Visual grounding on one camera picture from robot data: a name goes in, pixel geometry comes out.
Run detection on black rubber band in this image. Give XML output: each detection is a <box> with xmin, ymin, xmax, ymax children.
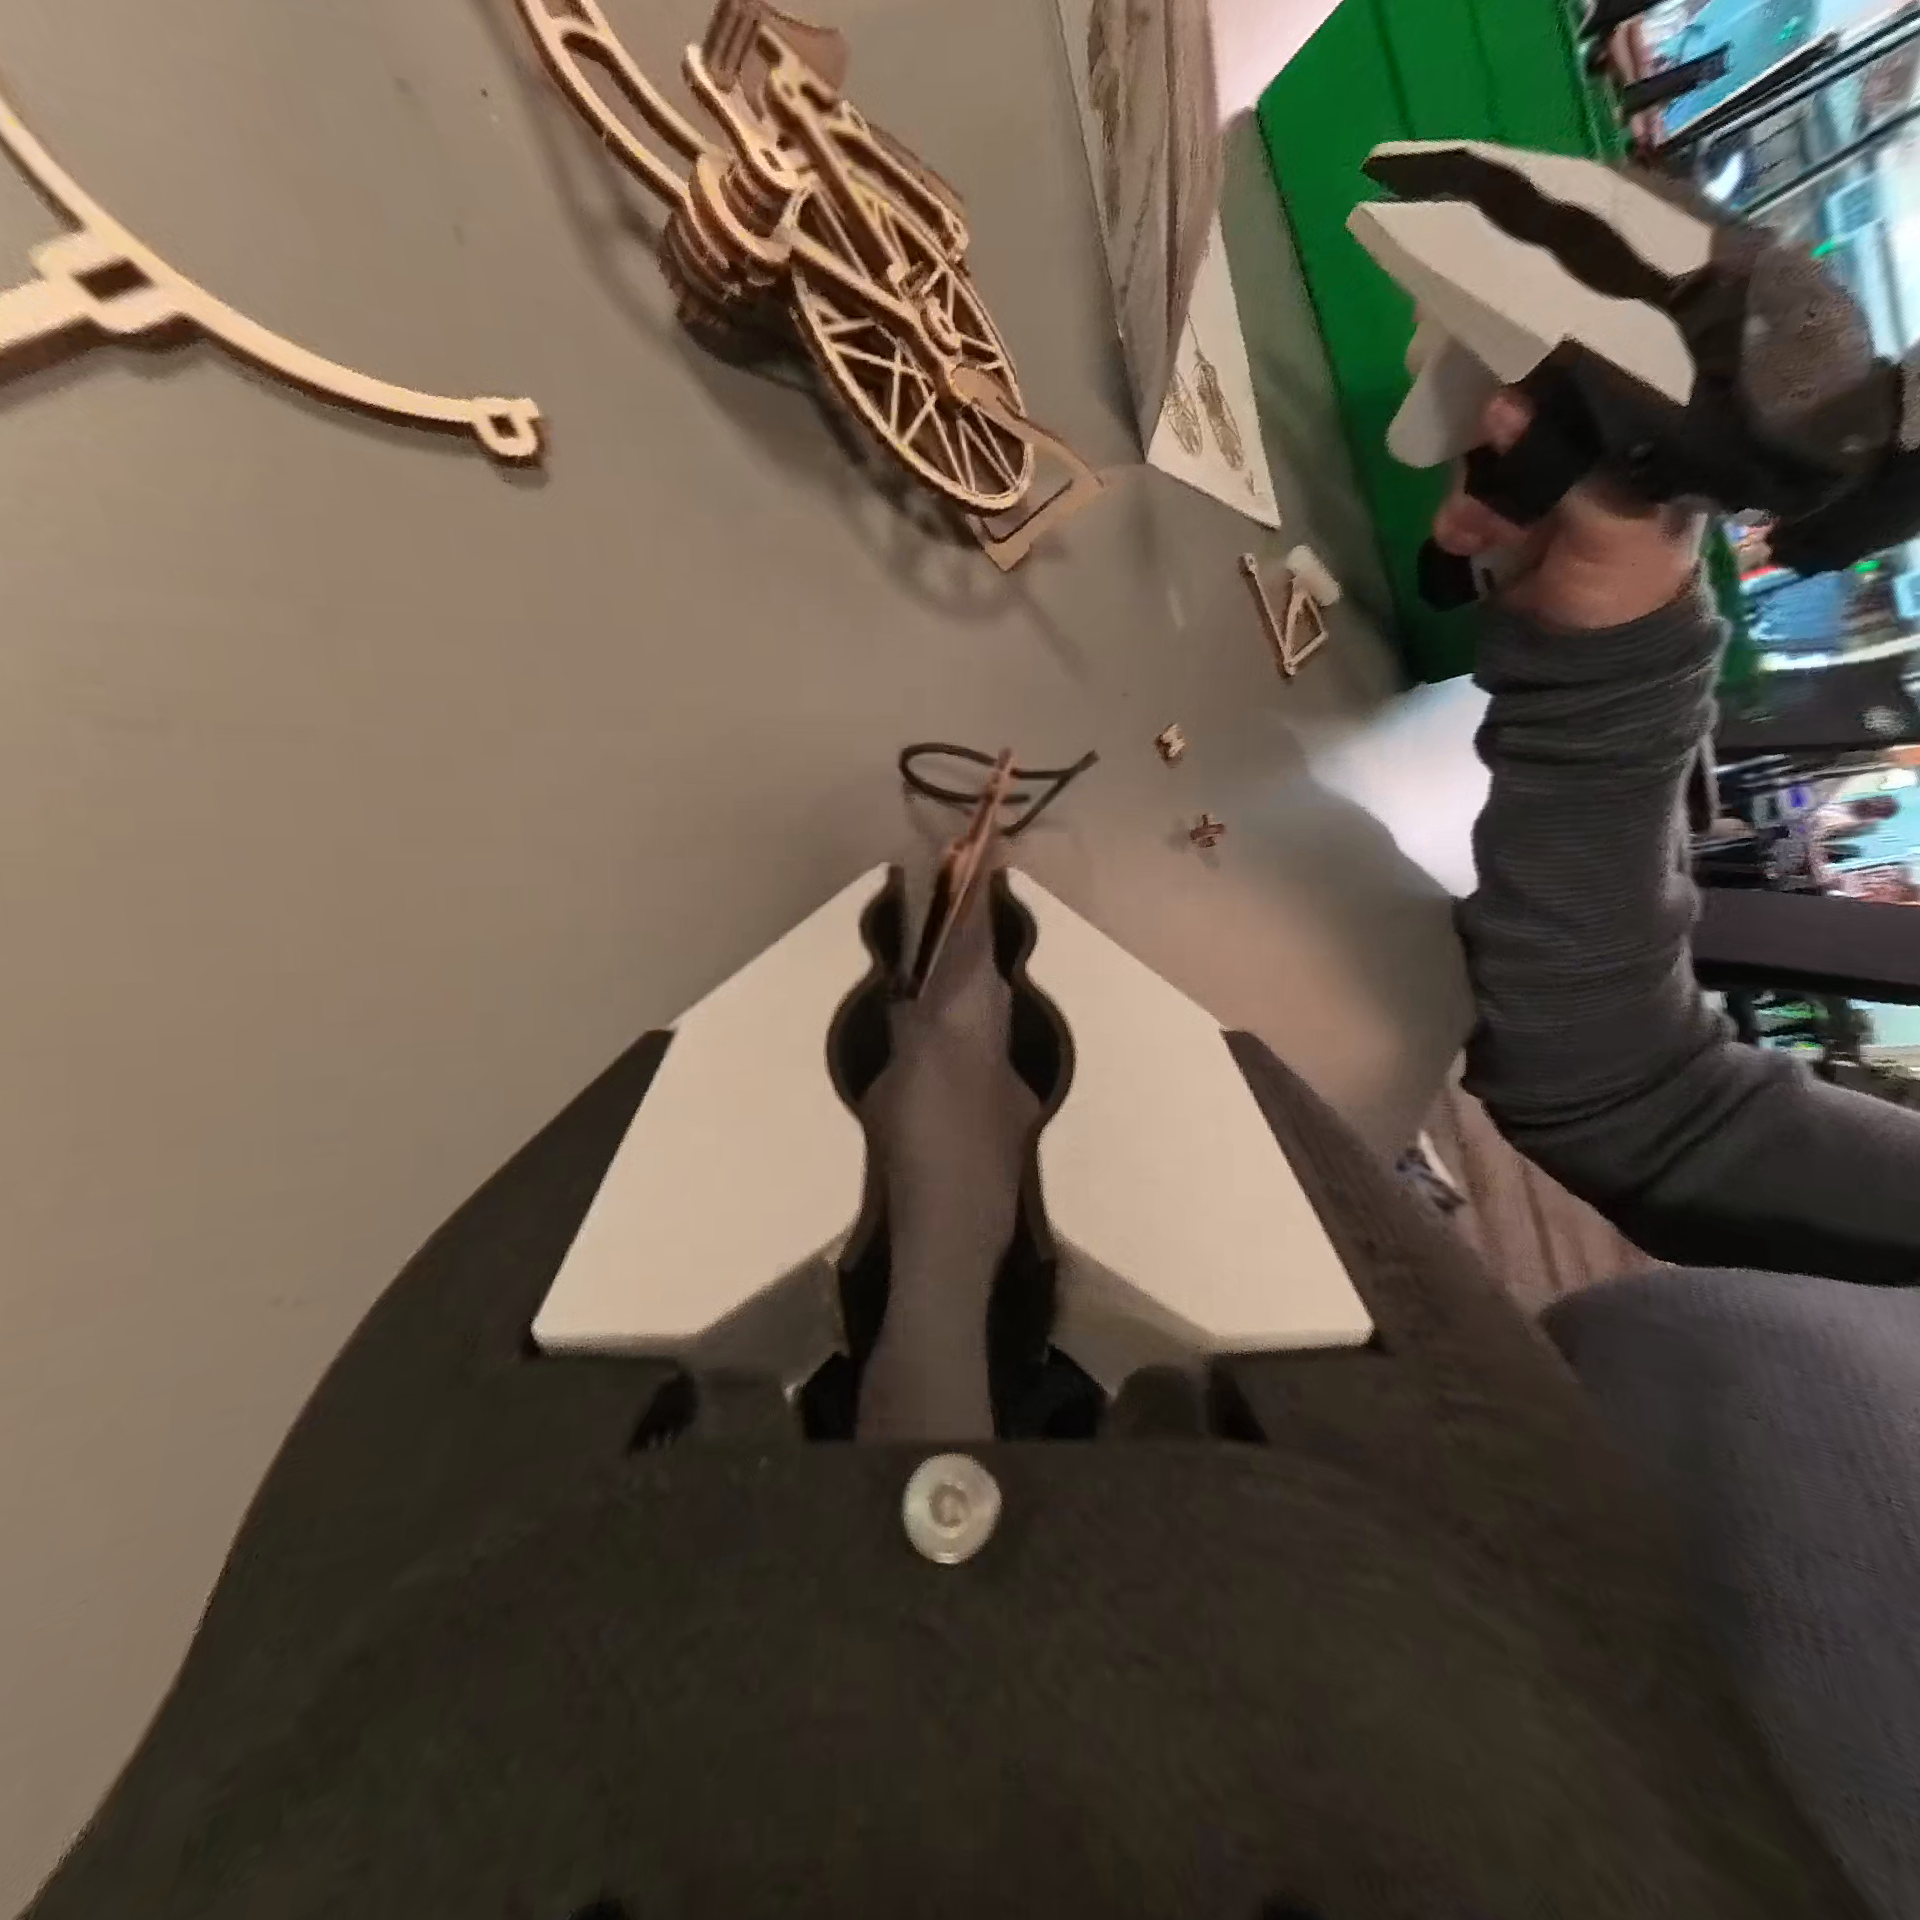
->
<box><xmin>897</xmin><ymin>741</ymin><xmax>1096</xmax><ymax>838</ymax></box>

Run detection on green board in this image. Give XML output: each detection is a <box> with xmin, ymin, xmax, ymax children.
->
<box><xmin>1255</xmin><ymin>0</ymin><xmax>1632</xmax><ymax>697</ymax></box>

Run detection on person's right hand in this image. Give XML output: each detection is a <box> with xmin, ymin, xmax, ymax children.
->
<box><xmin>1429</xmin><ymin>384</ymin><xmax>1720</xmax><ymax>635</ymax></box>

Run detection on printed instruction sheet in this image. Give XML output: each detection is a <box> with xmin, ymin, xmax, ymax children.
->
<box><xmin>1053</xmin><ymin>0</ymin><xmax>1286</xmax><ymax>529</ymax></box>

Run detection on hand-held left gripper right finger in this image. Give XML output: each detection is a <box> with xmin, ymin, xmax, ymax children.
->
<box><xmin>997</xmin><ymin>869</ymin><xmax>1373</xmax><ymax>1391</ymax></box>

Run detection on person's grey trouser leg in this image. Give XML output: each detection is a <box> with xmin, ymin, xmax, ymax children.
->
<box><xmin>1542</xmin><ymin>1263</ymin><xmax>1920</xmax><ymax>1920</ymax></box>

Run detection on small wooden model part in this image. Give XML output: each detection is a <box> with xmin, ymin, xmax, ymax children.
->
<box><xmin>903</xmin><ymin>752</ymin><xmax>1017</xmax><ymax>1004</ymax></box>

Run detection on triangular wooden frame part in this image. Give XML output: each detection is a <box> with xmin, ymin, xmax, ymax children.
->
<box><xmin>1236</xmin><ymin>551</ymin><xmax>1335</xmax><ymax>679</ymax></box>

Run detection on curved wooden rim part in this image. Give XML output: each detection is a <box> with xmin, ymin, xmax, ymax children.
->
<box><xmin>513</xmin><ymin>0</ymin><xmax>708</xmax><ymax>214</ymax></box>

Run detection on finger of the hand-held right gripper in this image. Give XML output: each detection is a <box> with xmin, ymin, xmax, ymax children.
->
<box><xmin>1346</xmin><ymin>198</ymin><xmax>1697</xmax><ymax>469</ymax></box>
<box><xmin>1358</xmin><ymin>141</ymin><xmax>1730</xmax><ymax>314</ymax></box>

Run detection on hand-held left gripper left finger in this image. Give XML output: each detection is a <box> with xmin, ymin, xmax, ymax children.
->
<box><xmin>531</xmin><ymin>861</ymin><xmax>910</xmax><ymax>1376</ymax></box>

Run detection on person's right forearm grey sleeve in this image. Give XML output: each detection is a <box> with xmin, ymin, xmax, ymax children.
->
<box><xmin>1453</xmin><ymin>574</ymin><xmax>1920</xmax><ymax>1290</ymax></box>

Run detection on wooden bicycle model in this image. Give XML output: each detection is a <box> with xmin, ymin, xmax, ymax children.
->
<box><xmin>656</xmin><ymin>0</ymin><xmax>1106</xmax><ymax>574</ymax></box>

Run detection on long curved wooden arc part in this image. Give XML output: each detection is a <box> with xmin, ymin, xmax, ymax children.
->
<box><xmin>0</xmin><ymin>89</ymin><xmax>546</xmax><ymax>469</ymax></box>

